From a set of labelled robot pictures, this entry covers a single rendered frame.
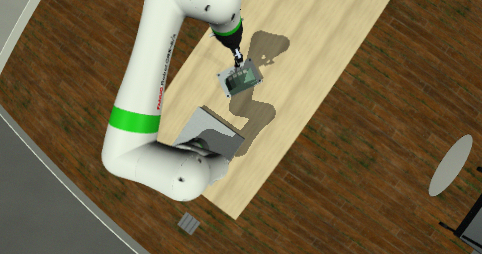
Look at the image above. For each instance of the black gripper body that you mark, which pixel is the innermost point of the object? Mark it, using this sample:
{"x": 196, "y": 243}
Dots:
{"x": 233, "y": 45}

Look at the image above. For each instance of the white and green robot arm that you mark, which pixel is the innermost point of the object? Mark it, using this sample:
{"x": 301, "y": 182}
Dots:
{"x": 130, "y": 148}

